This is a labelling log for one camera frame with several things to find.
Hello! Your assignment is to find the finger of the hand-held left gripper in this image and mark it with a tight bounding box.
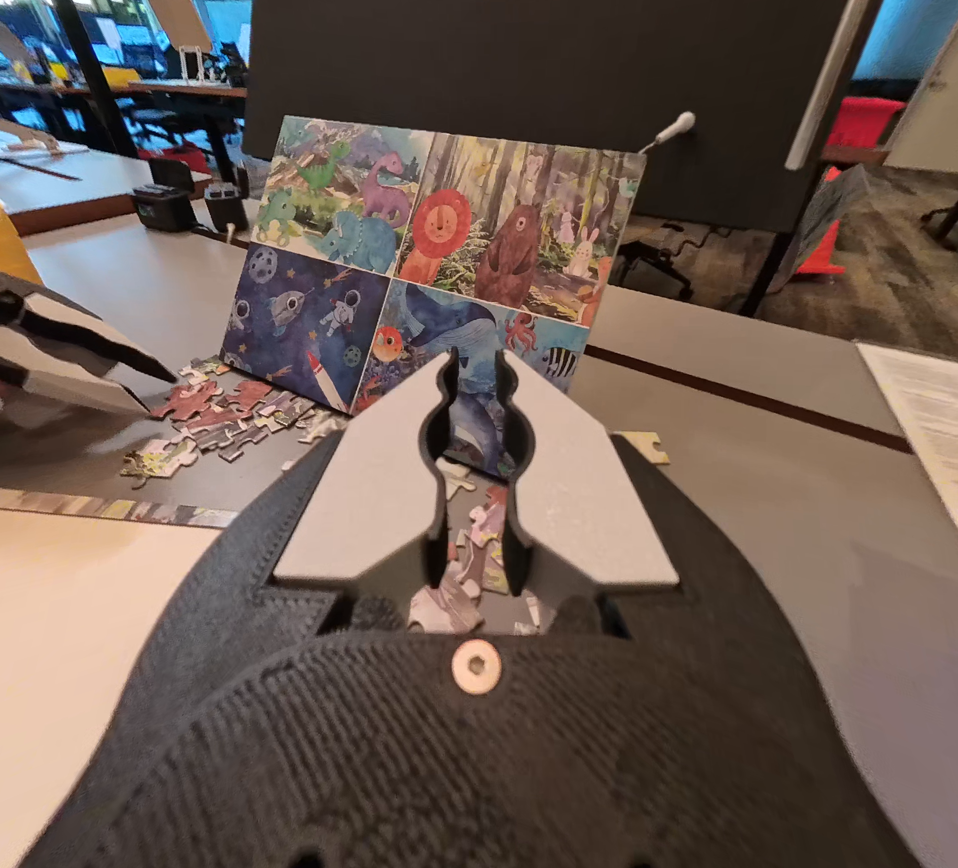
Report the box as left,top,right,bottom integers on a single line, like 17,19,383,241
0,273,178,384
0,331,152,417

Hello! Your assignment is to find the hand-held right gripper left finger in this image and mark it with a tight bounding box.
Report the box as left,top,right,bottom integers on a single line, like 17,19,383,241
271,348,461,622

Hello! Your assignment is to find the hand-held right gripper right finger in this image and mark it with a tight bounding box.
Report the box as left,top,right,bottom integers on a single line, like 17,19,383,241
495,350,682,616

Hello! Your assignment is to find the pile of puzzle pieces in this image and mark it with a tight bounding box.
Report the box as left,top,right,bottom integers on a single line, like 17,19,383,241
120,355,558,637

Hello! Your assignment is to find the puzzle frame tray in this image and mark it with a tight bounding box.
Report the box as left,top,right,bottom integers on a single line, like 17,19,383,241
0,486,244,868

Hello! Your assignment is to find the yellow bin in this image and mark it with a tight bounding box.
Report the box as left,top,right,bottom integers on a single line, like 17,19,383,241
0,204,43,285

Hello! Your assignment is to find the pale cream puzzle piece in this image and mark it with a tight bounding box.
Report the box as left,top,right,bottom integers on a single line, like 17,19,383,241
614,431,671,467

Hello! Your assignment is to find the large black battery charger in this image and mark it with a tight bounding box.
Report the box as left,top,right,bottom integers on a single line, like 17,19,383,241
132,184,198,234

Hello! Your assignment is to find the wooden stand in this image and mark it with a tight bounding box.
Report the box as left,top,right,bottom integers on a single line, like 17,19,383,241
0,118,83,182

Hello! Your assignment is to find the small black battery charger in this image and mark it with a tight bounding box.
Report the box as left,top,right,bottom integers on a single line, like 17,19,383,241
204,181,250,234

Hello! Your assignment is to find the wooden background desk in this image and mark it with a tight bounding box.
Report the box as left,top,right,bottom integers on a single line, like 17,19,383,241
56,78,249,169

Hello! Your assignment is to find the black office chair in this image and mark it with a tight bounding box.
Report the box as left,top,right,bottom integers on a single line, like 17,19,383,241
614,218,701,301

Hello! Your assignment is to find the black pillar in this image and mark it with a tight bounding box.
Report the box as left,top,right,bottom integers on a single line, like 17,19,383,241
15,0,140,158

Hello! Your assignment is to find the illustrated puzzle picture board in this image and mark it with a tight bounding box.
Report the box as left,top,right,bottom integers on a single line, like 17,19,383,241
221,115,648,483

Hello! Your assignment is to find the brown cardboard sign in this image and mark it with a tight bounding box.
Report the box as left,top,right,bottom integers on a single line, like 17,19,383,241
145,0,215,53

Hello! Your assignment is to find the printed paper sheet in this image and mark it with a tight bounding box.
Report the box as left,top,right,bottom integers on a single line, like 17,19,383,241
855,341,958,510

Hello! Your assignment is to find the orange cone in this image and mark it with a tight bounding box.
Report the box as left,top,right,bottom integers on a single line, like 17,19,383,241
792,166,851,278

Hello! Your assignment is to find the red crate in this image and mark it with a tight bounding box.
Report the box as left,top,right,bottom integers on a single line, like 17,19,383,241
823,97,908,152

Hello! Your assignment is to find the black partition panel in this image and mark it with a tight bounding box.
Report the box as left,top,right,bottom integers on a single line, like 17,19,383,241
243,0,918,234

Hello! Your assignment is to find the grey metal pole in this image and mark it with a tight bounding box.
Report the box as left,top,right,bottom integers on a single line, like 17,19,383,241
784,0,910,171

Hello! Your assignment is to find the white crank handle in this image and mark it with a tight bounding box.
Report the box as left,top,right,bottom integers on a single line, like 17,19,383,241
638,110,699,155

